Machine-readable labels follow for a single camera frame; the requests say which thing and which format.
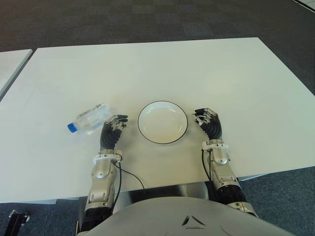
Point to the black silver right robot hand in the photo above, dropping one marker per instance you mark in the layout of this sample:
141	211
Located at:
214	126

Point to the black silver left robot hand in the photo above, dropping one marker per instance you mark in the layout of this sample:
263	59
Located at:
109	136

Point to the clear water bottle blue cap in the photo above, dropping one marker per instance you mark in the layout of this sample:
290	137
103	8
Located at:
93	118

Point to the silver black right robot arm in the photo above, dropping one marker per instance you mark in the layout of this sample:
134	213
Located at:
224	172

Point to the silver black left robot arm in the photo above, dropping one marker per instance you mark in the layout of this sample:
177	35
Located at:
101	182

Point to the white plate black rim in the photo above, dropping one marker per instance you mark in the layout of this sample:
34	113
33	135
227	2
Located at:
162	125

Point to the grey robot torso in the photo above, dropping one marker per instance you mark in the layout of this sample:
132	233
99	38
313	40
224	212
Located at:
172	216

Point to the white side table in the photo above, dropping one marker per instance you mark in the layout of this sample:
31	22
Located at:
11	66

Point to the black stand with bolts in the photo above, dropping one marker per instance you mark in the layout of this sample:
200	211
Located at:
17	221

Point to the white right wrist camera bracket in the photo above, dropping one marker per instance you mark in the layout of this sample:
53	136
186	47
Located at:
216	145

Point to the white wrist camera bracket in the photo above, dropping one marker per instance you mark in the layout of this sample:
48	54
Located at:
104	157
216	145

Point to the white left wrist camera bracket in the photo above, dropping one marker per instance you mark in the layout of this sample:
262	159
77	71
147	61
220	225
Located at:
104	157

